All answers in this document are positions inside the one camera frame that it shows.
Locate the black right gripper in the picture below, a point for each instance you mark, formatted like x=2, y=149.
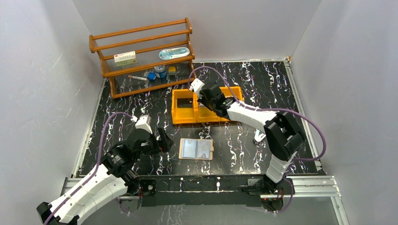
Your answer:
x=202, y=97

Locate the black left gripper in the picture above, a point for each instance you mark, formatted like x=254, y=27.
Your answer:
x=159, y=141

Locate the light blue VIP card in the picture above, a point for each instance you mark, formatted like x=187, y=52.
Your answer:
x=189, y=147

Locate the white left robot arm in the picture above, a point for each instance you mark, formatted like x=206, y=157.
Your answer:
x=111, y=177

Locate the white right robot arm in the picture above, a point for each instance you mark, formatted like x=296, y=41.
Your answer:
x=282, y=132

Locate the black credit card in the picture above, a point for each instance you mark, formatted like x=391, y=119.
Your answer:
x=184, y=103

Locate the yellow three-compartment plastic bin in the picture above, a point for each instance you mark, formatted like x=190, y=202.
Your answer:
x=197, y=114

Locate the yellow small box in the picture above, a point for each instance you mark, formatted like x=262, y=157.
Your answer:
x=171, y=71

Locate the oval blue blister pack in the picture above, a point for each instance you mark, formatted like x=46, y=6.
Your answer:
x=173, y=53

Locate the blue small container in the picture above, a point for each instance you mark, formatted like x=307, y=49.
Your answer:
x=151, y=76

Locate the white clip on table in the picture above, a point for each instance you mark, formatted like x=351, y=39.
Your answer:
x=259, y=136

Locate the white tube stick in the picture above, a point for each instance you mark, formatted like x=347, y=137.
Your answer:
x=137, y=78

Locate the wooden shelf rack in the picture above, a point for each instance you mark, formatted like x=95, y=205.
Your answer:
x=147, y=42

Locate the white medicine box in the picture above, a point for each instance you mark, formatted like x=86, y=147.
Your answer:
x=123, y=59

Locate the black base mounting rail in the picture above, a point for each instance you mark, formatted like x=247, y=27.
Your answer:
x=158, y=190

